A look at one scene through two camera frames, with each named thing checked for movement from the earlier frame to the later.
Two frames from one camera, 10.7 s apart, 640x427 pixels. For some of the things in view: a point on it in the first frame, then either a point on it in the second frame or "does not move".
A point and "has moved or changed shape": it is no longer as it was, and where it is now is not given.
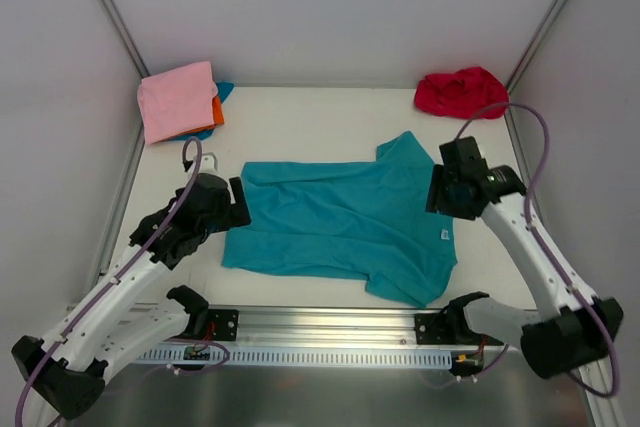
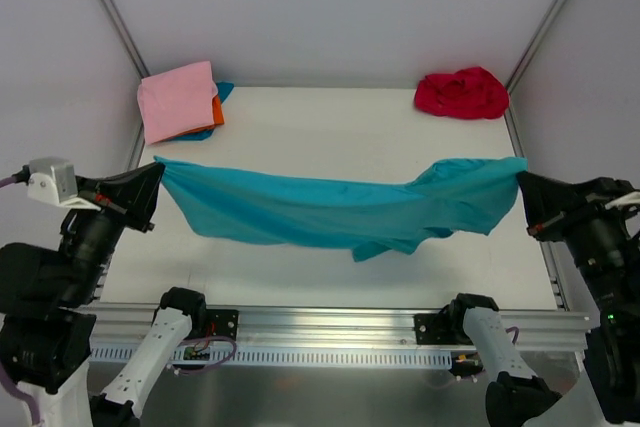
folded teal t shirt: (223, 89) does not move
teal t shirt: (364, 221) has moved or changed shape
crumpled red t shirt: (462, 93) does not move
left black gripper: (238, 202) → (117, 212)
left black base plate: (222, 324) does not move
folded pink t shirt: (177, 102) does not move
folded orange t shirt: (218, 117) does not move
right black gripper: (437, 192) → (558, 222)
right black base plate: (440, 328) does not move
